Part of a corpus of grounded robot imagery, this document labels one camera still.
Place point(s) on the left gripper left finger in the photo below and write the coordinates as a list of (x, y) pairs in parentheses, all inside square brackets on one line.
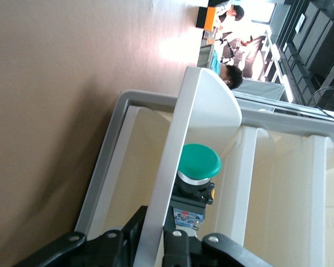
[(100, 250)]

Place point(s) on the grey flat panel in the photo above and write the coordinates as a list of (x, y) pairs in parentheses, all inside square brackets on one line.
[(261, 89)]

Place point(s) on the white compartment tray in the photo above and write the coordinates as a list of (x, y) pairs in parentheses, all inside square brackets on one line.
[(281, 119)]

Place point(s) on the green mushroom push button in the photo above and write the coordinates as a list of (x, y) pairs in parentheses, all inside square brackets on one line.
[(200, 161)]

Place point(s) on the black storage rack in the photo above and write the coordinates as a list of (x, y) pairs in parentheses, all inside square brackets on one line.
[(317, 41)]

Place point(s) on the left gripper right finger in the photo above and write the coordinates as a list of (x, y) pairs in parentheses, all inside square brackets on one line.
[(178, 250)]

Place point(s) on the person in white shirt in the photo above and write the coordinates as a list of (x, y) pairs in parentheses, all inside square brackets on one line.
[(233, 22)]

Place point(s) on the person in teal shirt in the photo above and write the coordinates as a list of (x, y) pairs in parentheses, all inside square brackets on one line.
[(233, 76)]

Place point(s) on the orange and black block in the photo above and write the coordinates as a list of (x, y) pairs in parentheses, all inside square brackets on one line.
[(211, 18)]

